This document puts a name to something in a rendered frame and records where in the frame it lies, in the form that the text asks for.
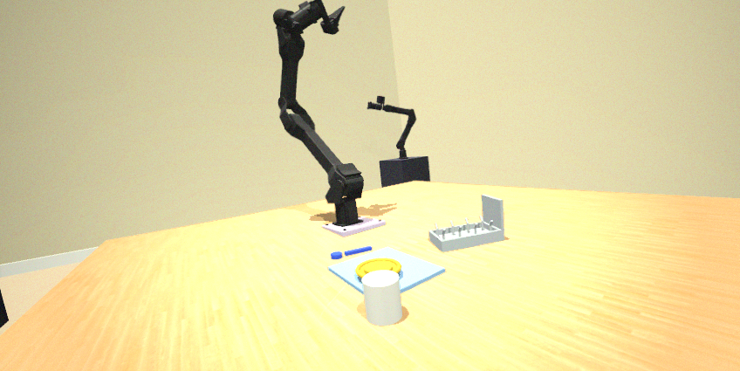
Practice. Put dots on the light blue flat mat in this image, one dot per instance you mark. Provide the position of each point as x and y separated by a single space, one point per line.
414 271

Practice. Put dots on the yellow round plate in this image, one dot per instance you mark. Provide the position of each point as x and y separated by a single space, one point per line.
377 264

